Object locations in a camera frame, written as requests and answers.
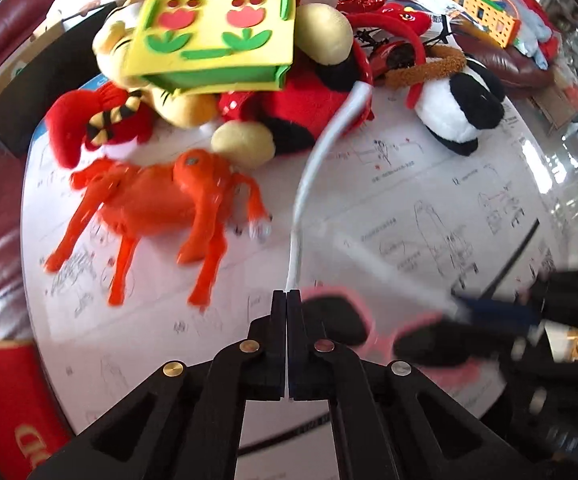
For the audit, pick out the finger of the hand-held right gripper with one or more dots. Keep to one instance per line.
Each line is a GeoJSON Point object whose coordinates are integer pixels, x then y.
{"type": "Point", "coordinates": [499, 312]}

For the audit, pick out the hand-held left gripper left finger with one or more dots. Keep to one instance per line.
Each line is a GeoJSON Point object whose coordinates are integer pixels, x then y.
{"type": "Point", "coordinates": [276, 340]}

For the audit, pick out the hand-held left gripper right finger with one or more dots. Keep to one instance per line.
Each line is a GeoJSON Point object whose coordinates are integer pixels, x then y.
{"type": "Point", "coordinates": [299, 340]}

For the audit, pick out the pink framed sunglasses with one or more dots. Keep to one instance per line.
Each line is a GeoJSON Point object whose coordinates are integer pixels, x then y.
{"type": "Point", "coordinates": [336, 317]}

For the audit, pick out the red cardboard box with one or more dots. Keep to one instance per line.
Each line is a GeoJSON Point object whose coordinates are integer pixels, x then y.
{"type": "Point", "coordinates": [4, 395]}

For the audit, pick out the white instruction sheet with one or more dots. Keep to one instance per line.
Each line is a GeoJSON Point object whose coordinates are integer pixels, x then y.
{"type": "Point", "coordinates": [419, 200]}

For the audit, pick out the panda plush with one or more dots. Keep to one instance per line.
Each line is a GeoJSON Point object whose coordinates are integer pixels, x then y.
{"type": "Point", "coordinates": [449, 120]}

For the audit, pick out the red ladybug plush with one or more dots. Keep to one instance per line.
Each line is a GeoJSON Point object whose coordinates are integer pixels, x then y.
{"type": "Point", "coordinates": [294, 105]}

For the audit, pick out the yellow tiger plush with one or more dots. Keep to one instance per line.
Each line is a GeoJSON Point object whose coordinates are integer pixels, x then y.
{"type": "Point", "coordinates": [184, 105]}

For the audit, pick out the brown fuzzy headband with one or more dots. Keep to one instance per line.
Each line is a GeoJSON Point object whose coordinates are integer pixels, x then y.
{"type": "Point", "coordinates": [429, 67]}

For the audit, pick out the red headband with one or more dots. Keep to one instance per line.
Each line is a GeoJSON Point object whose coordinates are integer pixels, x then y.
{"type": "Point", "coordinates": [394, 20]}

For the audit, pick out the yellow foam house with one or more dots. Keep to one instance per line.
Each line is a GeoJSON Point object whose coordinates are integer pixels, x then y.
{"type": "Point", "coordinates": [219, 20]}

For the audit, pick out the black shoe box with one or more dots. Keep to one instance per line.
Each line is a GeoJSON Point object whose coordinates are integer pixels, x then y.
{"type": "Point", "coordinates": [34, 90]}

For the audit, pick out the yellow building block wall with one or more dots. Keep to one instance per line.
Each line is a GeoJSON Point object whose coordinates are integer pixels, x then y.
{"type": "Point", "coordinates": [486, 10]}

